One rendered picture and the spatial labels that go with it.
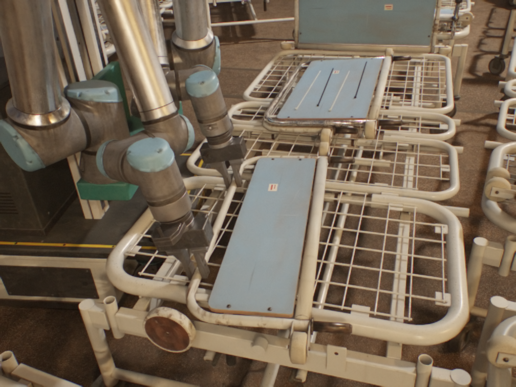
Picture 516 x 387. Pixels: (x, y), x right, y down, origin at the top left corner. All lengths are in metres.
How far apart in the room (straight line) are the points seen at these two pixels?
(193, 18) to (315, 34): 1.18
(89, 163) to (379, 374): 0.99
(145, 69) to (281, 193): 0.54
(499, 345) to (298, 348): 0.37
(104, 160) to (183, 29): 0.80
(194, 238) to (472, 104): 2.69
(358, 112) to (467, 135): 1.34
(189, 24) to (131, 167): 0.86
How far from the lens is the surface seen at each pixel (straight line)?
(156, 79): 1.19
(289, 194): 1.45
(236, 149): 1.45
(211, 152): 1.48
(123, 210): 1.87
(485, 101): 3.62
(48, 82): 1.33
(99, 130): 1.47
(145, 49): 1.18
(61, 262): 1.79
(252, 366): 1.67
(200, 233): 1.11
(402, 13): 2.78
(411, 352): 1.75
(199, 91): 1.38
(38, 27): 1.25
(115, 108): 1.49
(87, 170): 1.56
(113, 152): 1.14
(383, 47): 2.83
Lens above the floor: 1.31
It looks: 33 degrees down
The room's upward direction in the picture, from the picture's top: 3 degrees counter-clockwise
